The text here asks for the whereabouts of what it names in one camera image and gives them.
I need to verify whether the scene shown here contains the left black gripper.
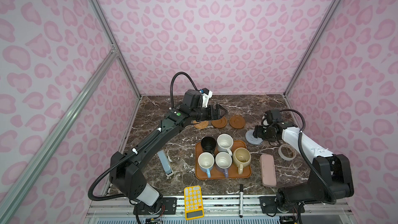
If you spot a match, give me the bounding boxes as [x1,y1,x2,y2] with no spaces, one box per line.
[191,104,228,121]

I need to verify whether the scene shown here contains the black cup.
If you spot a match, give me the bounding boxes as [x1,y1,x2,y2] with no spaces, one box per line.
[201,136,217,156]

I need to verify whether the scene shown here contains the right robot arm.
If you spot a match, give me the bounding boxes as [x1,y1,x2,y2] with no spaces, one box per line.
[254,122,354,210]

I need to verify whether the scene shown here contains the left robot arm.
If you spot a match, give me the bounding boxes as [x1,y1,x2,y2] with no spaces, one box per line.
[109,104,228,213]

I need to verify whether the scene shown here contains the brown wooden coaster left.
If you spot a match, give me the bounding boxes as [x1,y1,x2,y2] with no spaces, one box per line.
[211,117,228,129]

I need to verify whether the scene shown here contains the brown wooden coaster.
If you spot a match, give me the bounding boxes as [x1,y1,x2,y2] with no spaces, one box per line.
[211,117,228,129]
[229,115,246,129]

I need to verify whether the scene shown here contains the brown wooden coaster right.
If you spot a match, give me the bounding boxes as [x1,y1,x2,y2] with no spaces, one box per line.
[229,115,246,129]

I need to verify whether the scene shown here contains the tan rattan coaster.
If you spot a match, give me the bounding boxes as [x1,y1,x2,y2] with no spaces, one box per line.
[192,121,209,130]

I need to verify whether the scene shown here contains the grey woven coaster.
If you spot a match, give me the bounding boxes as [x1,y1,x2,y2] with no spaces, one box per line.
[245,130,263,145]

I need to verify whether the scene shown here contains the white tape roll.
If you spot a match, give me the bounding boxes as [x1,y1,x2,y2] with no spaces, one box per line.
[278,144,297,161]

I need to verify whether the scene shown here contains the white speckled mug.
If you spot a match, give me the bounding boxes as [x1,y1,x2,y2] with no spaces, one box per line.
[217,134,234,156]

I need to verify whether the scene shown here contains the cream yellow mug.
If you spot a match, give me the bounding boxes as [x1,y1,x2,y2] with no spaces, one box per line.
[232,147,251,175]

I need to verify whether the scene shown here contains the pink case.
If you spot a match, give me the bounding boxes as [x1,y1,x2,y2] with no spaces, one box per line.
[260,154,277,187]

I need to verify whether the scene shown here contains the lilac mug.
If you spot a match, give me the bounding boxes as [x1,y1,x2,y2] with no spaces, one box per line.
[215,152,233,178]

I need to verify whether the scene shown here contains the blue mug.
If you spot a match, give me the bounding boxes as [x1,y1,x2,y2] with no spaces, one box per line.
[198,152,215,178]

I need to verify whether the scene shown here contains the black marker pen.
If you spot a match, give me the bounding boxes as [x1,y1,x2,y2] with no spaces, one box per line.
[239,184,244,218]

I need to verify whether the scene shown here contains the blue grey stapler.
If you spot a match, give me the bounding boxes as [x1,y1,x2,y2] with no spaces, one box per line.
[157,150,174,178]

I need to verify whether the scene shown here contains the yellow calculator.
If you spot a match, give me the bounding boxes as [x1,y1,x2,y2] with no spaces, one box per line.
[183,186,204,220]

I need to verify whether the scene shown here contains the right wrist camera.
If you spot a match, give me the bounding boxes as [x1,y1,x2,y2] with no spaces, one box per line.
[262,110,283,127]

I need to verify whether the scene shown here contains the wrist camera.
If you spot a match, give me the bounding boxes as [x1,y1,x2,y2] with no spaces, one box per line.
[262,110,283,127]
[182,88,212,108]

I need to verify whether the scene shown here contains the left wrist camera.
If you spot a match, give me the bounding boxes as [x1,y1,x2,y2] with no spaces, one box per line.
[182,88,212,108]

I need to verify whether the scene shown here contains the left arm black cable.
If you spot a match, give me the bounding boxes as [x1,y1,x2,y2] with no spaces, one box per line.
[87,71,200,201]

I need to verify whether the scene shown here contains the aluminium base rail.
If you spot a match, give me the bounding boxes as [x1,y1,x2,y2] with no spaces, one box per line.
[84,194,357,224]

